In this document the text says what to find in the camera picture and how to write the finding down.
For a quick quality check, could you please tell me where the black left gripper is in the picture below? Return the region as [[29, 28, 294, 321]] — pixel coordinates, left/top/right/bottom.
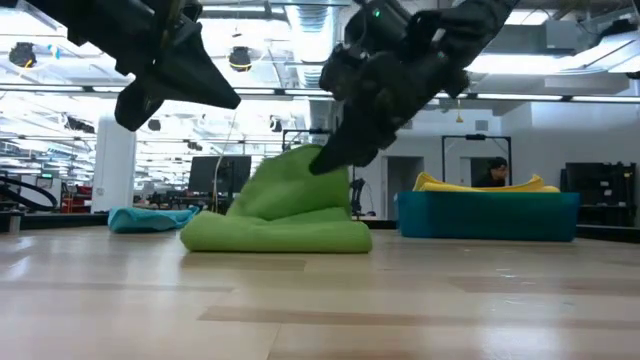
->
[[66, 0, 243, 133]]

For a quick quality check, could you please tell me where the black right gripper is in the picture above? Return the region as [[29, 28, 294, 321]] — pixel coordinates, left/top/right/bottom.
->
[[308, 43, 470, 176]]

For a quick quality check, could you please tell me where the green microfiber towel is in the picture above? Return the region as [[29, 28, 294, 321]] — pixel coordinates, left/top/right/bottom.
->
[[179, 144, 374, 254]]

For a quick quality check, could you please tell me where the blue microfiber towel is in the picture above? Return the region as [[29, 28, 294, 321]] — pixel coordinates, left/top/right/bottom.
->
[[107, 205, 201, 235]]

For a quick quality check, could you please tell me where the yellow microfiber towel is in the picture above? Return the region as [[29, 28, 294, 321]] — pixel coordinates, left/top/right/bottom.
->
[[412, 172, 561, 194]]

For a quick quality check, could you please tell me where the teal plastic bin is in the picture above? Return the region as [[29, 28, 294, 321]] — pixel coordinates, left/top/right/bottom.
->
[[394, 191, 582, 243]]

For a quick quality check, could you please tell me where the dark background monitor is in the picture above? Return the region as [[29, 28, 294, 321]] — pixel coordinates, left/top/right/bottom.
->
[[188, 155, 253, 196]]

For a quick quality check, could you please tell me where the person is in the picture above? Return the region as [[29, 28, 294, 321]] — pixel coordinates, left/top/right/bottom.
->
[[472, 156, 510, 189]]

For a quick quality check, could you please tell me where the dark side desk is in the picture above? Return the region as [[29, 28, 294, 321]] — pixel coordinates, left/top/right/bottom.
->
[[0, 211, 110, 234]]

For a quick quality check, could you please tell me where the long ceiling light bar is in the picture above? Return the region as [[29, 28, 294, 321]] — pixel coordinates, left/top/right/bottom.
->
[[0, 83, 640, 105]]

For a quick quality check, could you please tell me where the black shelf unit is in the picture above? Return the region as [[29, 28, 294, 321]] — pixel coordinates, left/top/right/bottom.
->
[[560, 161, 638, 229]]

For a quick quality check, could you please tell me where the black ceiling camera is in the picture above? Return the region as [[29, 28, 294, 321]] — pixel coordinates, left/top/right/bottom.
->
[[228, 45, 253, 72], [8, 42, 38, 69]]

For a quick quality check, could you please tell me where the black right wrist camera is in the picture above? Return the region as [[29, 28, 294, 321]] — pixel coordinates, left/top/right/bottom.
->
[[344, 0, 416, 49]]

